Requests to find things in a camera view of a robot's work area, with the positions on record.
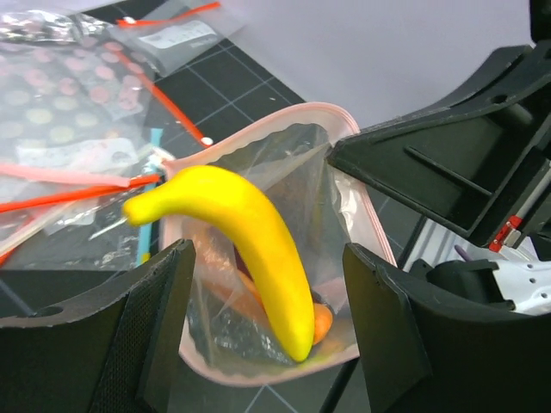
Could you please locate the orange zipper clear bag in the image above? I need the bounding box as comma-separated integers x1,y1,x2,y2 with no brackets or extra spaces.
1,70,212,264

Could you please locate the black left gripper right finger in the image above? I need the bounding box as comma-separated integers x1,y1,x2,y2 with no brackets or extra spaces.
343,243,550,412

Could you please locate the pink dotted zip bag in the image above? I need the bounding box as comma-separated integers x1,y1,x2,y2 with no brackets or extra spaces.
1,9,152,185

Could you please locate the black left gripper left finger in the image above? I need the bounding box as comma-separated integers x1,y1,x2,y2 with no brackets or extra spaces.
1,240,195,412

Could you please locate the pink zipper clear bag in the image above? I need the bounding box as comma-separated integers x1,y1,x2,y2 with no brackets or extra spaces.
160,103,394,386

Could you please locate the yellow toy banana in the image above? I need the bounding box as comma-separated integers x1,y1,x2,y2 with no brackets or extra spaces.
122,164,316,363

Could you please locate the black cutting mat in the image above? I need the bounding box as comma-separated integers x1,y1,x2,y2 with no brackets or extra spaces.
0,0,431,413

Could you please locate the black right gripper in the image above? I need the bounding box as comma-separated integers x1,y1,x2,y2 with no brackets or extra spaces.
327,1,550,249

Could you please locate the far labelled orange zip bag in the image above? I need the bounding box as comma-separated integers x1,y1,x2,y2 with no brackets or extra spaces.
109,1,244,77

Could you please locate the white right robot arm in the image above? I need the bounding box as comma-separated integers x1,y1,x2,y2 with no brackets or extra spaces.
326,1,550,412

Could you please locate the orange maroon toy steak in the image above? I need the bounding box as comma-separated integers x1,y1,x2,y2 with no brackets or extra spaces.
193,230,334,345

